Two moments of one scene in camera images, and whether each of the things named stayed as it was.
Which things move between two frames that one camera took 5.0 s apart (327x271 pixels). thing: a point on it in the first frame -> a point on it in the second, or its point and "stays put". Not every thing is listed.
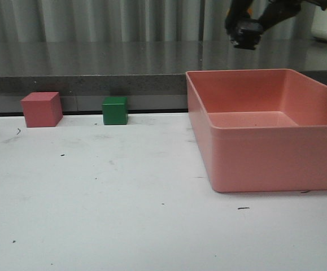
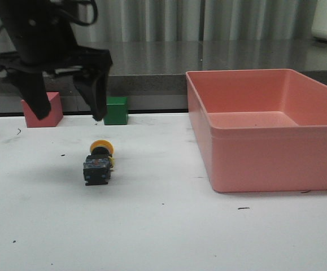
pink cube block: x=42 y=109 stays put
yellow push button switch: x=243 y=33 -> x=97 y=166
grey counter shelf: x=152 y=74 stays put
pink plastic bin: x=267 y=130 stays put
